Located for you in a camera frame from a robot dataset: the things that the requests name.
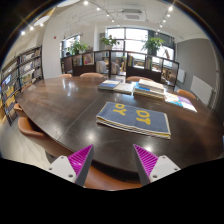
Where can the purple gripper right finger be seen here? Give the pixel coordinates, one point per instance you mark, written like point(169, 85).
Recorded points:
point(152, 167)

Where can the ceiling air conditioner vent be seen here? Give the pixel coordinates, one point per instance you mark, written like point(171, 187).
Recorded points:
point(132, 14)

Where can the potted plant middle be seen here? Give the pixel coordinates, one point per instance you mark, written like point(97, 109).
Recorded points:
point(109, 42)

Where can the tall bookshelf on left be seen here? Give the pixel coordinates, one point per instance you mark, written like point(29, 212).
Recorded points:
point(24, 69)

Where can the pale book on table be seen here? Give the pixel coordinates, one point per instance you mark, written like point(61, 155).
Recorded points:
point(126, 88)

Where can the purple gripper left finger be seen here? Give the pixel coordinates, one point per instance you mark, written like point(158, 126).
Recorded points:
point(75, 167)

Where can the blue book on table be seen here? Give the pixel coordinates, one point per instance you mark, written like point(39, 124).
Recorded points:
point(108, 84)

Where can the white wall radiator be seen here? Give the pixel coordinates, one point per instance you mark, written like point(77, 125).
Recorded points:
point(201, 89)

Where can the potted plant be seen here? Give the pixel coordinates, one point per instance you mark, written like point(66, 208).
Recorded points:
point(109, 42)
point(152, 45)
point(77, 47)

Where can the orange chair under table front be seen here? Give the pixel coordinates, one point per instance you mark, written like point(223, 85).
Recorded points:
point(98, 180)

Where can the potted plant left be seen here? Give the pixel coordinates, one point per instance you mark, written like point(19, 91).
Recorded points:
point(77, 47)

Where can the orange chair near left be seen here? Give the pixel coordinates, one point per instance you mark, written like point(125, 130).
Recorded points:
point(35, 134)

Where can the colourful magazine on table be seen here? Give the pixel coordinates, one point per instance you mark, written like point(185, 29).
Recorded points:
point(179, 101)

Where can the orange chair far side right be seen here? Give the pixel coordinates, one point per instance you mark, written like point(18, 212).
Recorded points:
point(137, 78)

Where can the orange chair far side left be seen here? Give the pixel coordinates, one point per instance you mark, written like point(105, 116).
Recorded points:
point(65, 76)

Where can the orange chair far side middle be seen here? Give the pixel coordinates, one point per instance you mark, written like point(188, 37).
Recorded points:
point(92, 75)

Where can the potted plant right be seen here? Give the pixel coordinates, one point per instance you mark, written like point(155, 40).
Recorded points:
point(152, 45)

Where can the low dark display shelf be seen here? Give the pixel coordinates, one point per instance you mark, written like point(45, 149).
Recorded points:
point(123, 63)

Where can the stack of books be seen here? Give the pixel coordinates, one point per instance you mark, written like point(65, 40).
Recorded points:
point(149, 88)

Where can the folded grey yellow towel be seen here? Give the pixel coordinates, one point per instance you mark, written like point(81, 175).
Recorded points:
point(134, 119)

